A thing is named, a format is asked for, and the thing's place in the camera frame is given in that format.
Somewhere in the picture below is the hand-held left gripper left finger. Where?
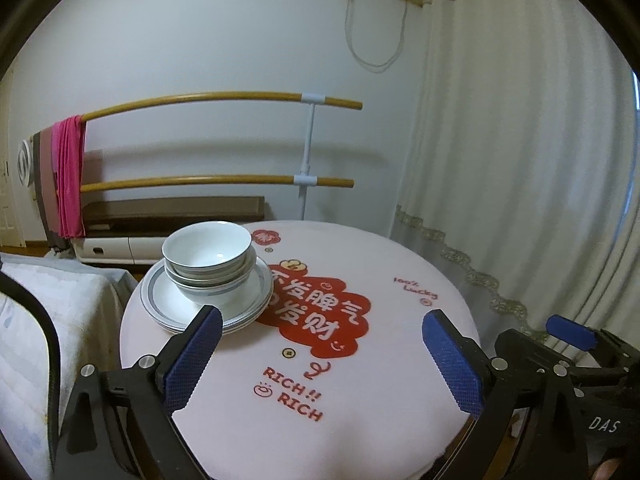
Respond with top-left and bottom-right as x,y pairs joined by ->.
52,305 -> 223,480

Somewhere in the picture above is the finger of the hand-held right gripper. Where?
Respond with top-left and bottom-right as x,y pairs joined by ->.
546,315 -> 638,376
495,330 -> 576,371

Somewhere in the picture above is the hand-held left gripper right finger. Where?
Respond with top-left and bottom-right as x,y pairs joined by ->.
422,309 -> 588,480

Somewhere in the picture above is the white plate with grey rim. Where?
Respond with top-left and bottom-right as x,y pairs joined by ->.
150,270 -> 275,336
140,256 -> 269,326
145,260 -> 273,332

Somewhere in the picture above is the white bowl with grey band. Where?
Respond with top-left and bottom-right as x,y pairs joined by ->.
161,222 -> 253,270
164,255 -> 257,282
167,260 -> 258,306

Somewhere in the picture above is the white bed mattress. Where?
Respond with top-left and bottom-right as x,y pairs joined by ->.
0,252 -> 138,466

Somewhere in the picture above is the round pink printed table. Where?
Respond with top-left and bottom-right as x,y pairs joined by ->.
119,220 -> 483,480

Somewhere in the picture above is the white storage box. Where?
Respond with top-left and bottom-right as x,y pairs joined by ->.
72,234 -> 173,266

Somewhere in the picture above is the cream lace-trimmed curtain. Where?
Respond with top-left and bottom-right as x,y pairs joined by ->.
390,0 -> 640,361

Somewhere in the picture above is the pink cloth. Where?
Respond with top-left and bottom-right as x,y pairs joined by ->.
51,115 -> 87,238

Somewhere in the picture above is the brown cloth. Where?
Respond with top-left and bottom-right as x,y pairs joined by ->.
32,127 -> 68,248

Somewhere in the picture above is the cream door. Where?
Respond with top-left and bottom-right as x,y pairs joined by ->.
0,160 -> 26,248

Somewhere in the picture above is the white round fan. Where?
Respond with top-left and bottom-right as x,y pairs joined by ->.
16,140 -> 37,183

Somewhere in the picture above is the black cable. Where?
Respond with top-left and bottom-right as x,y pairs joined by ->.
0,260 -> 66,466

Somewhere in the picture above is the short wooden barre rail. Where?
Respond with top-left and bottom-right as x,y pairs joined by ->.
80,175 -> 355,193

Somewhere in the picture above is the white barre post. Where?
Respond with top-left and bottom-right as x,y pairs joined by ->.
294,92 -> 326,222

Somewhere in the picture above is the long wooden barre rail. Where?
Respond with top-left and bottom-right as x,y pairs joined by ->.
80,91 -> 363,122

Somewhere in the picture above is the white power cord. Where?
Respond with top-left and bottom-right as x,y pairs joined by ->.
342,0 -> 408,70

